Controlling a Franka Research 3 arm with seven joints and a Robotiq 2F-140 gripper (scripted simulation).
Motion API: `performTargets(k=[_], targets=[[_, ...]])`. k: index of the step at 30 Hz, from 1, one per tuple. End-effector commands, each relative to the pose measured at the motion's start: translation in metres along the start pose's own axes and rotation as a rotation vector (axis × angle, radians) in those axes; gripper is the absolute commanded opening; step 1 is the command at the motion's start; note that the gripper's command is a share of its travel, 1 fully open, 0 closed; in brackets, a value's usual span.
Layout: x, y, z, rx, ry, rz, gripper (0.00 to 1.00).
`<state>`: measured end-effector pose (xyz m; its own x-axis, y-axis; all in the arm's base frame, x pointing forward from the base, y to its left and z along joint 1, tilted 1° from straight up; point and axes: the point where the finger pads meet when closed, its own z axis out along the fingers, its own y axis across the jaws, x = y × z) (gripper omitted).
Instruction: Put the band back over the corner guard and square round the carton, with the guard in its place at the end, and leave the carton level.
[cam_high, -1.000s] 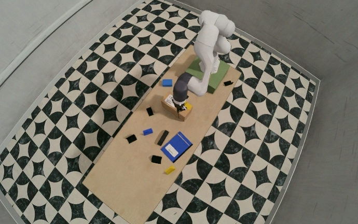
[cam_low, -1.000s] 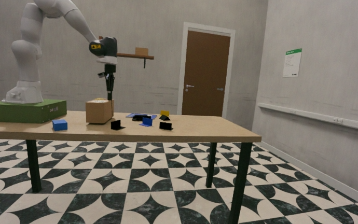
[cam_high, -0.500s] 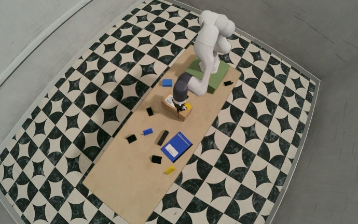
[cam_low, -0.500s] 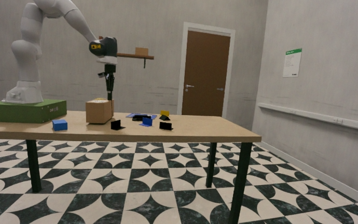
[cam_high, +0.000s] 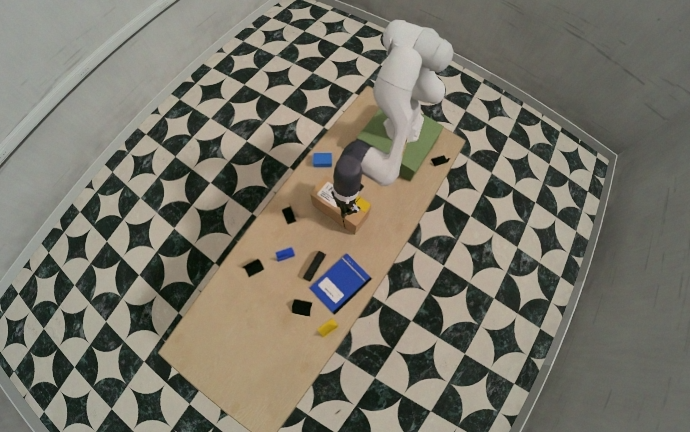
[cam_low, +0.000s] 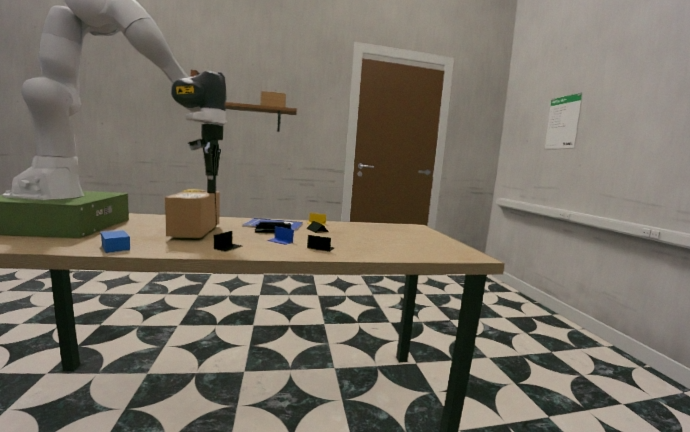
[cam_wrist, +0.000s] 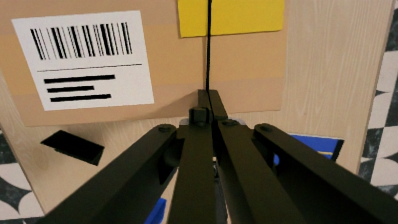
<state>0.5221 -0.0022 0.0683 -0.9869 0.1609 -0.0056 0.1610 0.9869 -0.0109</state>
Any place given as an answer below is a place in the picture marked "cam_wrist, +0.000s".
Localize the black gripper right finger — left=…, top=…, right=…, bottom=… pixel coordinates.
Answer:
left=208, top=89, right=398, bottom=224

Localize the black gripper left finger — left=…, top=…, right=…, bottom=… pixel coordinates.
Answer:
left=34, top=89, right=217, bottom=224

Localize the blue notebook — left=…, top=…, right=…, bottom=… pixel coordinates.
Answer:
left=286, top=132, right=345, bottom=162

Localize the brown cardboard box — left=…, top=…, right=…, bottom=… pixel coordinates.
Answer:
left=0, top=0, right=290, bottom=127

